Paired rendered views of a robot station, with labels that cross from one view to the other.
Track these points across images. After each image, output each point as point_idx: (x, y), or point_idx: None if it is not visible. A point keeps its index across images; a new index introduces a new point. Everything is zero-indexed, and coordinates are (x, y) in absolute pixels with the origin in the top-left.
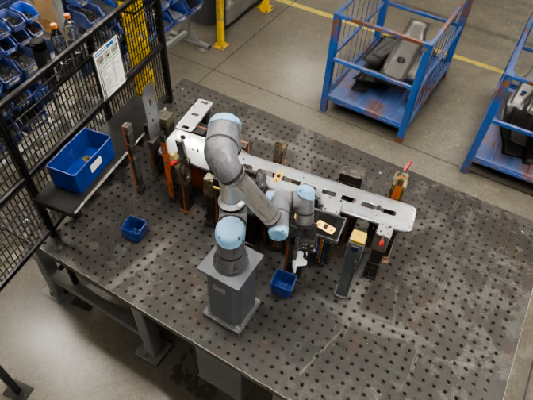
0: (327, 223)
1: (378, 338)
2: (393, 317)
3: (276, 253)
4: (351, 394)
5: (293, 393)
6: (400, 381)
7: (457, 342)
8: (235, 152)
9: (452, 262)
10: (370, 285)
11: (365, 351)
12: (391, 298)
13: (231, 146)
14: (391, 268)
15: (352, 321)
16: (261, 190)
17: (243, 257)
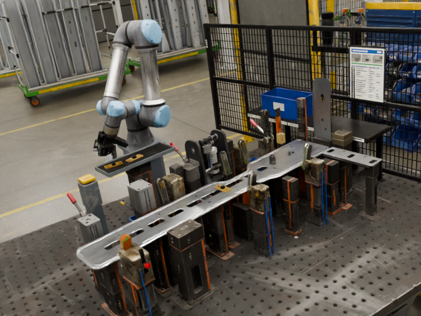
0: (116, 166)
1: (49, 271)
2: (52, 287)
3: None
4: (34, 244)
5: (68, 220)
6: (9, 271)
7: None
8: (119, 30)
9: None
10: (94, 284)
11: (49, 260)
12: (67, 294)
13: (122, 26)
14: (93, 307)
15: (78, 261)
16: (113, 69)
17: (128, 133)
